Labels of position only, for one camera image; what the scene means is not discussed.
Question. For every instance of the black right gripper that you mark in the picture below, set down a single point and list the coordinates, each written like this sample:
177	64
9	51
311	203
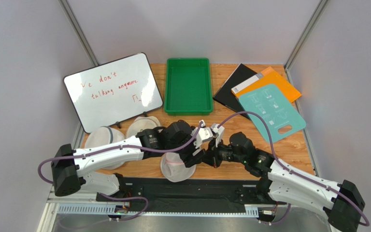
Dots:
214	151

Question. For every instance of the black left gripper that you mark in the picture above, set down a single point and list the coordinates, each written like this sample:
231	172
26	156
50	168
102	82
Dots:
189	159

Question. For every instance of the white mesh laundry bag pink zipper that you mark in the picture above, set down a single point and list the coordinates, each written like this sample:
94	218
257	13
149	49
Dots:
174	169

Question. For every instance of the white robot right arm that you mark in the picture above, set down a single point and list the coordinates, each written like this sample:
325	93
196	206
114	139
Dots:
340	204

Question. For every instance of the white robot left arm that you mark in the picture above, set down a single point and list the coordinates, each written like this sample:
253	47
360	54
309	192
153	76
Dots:
73	169

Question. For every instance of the green plastic tray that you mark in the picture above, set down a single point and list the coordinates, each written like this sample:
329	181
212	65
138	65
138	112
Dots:
188	89

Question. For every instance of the orange notebook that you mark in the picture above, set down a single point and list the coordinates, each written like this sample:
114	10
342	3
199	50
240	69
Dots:
266	77

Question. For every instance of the whiteboard with red writing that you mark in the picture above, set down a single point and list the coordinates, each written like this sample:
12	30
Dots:
113	92

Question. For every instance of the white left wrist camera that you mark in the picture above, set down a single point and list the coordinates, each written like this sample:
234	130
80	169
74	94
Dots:
201	134

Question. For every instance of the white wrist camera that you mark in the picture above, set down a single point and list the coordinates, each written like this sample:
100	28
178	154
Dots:
201	134
218	133

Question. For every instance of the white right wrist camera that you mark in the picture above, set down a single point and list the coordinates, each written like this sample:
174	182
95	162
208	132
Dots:
218	133

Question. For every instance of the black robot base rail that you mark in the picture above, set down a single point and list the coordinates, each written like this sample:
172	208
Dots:
193	195

